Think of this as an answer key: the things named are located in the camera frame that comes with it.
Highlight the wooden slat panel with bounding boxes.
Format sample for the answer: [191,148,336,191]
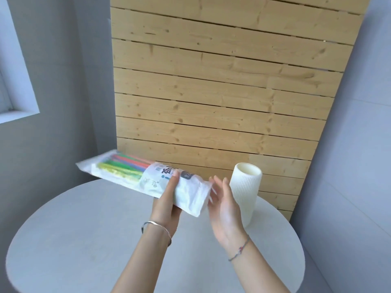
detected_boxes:
[110,0,372,222]

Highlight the person's left hand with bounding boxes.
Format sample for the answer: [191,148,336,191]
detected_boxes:
[149,170,183,235]

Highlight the silver bangle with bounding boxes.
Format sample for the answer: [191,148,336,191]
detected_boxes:
[141,221,172,247]

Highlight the person's right forearm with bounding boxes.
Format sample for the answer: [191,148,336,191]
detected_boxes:
[227,236,291,293]

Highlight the bundle of colourful straws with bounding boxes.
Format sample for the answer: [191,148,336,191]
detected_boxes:
[95,152,152,182]

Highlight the white window frame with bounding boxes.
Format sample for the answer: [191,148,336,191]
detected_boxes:
[0,0,40,124]

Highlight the clear plastic straw packet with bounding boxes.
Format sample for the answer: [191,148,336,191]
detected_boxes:
[75,149,213,218]

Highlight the person's left forearm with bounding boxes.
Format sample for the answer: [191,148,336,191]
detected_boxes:
[111,224,172,293]

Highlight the white ribbed vase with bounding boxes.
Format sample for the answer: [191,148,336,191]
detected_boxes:
[229,162,263,228]

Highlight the thin beaded bracelet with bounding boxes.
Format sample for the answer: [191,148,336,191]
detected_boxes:
[228,235,250,262]

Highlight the person's right hand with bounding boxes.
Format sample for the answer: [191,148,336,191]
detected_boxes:
[207,176,249,249]

